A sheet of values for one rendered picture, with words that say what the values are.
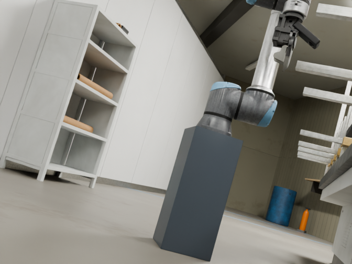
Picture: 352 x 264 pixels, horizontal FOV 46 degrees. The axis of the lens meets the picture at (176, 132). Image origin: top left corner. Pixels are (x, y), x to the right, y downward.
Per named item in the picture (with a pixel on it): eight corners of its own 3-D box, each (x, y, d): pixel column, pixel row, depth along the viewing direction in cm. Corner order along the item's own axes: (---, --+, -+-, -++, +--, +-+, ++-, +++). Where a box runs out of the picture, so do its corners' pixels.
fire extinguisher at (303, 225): (308, 234, 865) (315, 209, 871) (299, 231, 861) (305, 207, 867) (303, 232, 888) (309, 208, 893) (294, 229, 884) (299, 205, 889)
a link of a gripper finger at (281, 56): (270, 68, 153) (276, 45, 154) (286, 72, 151) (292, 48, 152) (269, 66, 150) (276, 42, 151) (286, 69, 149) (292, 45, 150)
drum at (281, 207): (292, 228, 935) (301, 192, 943) (271, 222, 925) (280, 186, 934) (281, 224, 988) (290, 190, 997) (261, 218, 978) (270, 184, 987)
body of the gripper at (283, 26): (272, 48, 158) (280, 19, 160) (295, 52, 156) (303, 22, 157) (271, 40, 151) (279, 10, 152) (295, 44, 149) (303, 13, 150)
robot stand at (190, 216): (160, 249, 193) (196, 125, 199) (152, 238, 217) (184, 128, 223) (210, 261, 197) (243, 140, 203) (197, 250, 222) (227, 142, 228)
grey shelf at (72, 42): (-2, 166, 352) (55, -2, 368) (57, 176, 436) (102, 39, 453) (40, 180, 337) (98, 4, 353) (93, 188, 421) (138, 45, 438)
